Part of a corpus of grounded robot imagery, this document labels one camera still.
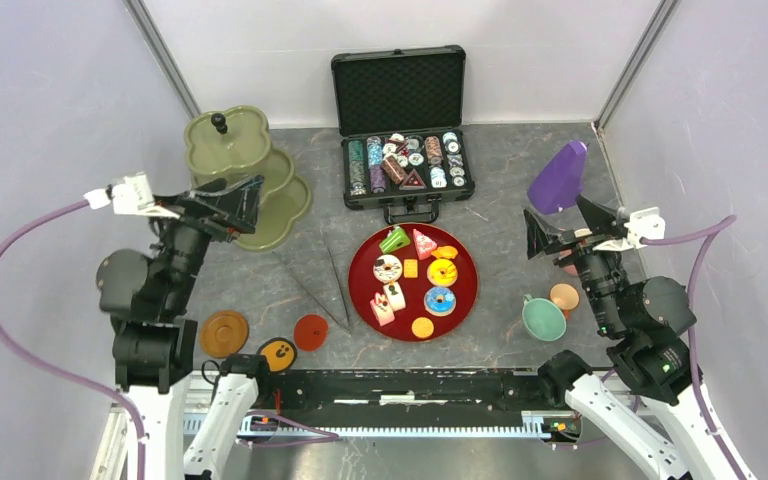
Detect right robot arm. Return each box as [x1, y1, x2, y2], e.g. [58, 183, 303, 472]
[524, 196, 752, 479]

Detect yellow donut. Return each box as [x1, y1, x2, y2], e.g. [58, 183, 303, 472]
[427, 258, 458, 287]

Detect orange face coaster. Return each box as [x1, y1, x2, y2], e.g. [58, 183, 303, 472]
[257, 337, 298, 373]

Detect purple pitcher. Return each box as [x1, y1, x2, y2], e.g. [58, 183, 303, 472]
[527, 140, 588, 215]

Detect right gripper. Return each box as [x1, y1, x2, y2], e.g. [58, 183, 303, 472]
[521, 193, 628, 333]

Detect red round tray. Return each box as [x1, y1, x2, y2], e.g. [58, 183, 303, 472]
[348, 223, 480, 343]

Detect black poker chip case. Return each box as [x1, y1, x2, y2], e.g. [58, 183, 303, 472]
[330, 45, 475, 224]

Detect brown wooden coaster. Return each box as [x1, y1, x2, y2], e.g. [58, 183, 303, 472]
[199, 310, 250, 358]

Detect orange fish cookie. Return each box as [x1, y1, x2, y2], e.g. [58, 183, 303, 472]
[431, 245, 459, 260]

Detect teal cup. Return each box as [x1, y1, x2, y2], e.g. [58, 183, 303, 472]
[521, 294, 567, 342]

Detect yellow rectangular biscuit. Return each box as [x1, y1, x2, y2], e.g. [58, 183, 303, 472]
[403, 259, 419, 279]

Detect red round coaster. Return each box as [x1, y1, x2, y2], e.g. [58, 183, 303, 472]
[293, 314, 329, 352]

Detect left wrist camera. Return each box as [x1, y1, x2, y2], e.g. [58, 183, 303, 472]
[83, 172, 180, 219]

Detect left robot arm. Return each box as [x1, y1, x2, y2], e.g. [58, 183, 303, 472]
[95, 173, 265, 479]

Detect orange round cookie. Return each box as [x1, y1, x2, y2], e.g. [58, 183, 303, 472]
[411, 317, 435, 339]

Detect metal tongs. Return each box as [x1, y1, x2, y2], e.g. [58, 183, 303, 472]
[271, 228, 355, 335]

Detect green triangular cake slice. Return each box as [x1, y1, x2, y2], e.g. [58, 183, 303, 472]
[379, 225, 411, 254]

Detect green three-tier dessert stand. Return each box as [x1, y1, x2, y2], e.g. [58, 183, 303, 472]
[184, 105, 313, 252]

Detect pink triangular cake slice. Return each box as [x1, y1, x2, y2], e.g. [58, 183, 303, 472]
[413, 229, 438, 260]

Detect pink roll cake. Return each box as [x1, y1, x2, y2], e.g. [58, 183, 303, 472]
[370, 292, 395, 326]

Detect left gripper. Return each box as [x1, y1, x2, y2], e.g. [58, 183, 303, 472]
[147, 170, 265, 309]

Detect white chocolate donut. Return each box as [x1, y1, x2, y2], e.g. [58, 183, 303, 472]
[373, 254, 403, 284]

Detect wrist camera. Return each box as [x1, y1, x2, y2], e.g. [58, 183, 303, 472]
[83, 172, 180, 219]
[613, 207, 666, 252]

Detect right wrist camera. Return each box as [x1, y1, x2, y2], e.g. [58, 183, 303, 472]
[613, 207, 666, 252]

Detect blue donut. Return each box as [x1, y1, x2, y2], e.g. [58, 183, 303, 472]
[424, 286, 456, 317]

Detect small orange cup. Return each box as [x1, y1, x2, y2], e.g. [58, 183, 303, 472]
[549, 283, 581, 321]

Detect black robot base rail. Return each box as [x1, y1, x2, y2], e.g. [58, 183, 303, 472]
[237, 368, 582, 444]

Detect white roll cake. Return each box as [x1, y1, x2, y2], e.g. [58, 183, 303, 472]
[384, 281, 406, 312]

